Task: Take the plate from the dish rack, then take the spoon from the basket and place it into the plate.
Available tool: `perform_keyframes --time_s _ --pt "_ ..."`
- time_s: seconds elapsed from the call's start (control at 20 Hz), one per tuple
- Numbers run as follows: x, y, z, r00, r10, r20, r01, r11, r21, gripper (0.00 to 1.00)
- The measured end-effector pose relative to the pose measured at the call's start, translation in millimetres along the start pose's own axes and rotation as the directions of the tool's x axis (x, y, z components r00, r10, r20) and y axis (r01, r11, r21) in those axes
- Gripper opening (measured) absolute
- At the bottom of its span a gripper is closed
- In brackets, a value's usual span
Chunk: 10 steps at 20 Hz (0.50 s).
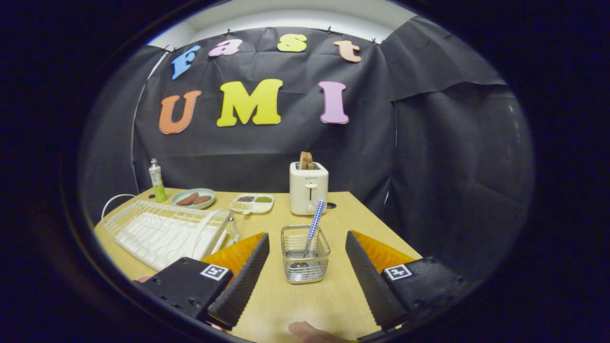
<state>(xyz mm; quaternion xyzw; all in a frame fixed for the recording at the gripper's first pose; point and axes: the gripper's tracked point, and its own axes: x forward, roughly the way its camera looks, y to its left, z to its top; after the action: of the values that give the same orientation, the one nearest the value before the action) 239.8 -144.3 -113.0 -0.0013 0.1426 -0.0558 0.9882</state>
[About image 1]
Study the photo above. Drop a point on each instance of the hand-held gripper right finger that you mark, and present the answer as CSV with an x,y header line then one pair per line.
x,y
369,281

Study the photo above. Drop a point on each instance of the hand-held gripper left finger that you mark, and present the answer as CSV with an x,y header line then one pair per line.
x,y
243,281

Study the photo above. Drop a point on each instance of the white dish rack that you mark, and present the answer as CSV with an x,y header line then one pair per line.
x,y
162,233

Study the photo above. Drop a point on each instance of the white divided condiment dish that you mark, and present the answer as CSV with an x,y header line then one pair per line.
x,y
252,209

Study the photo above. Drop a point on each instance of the light blue plate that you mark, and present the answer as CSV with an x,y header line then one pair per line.
x,y
208,191

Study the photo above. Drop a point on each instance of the green dish soap bottle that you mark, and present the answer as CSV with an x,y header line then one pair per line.
x,y
157,183

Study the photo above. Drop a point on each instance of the brown food piece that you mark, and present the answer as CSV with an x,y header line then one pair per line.
x,y
203,199
187,199

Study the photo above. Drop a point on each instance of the white toaster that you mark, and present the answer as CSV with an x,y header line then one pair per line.
x,y
309,190

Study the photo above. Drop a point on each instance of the brown toast slice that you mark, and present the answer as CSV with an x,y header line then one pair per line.
x,y
306,161

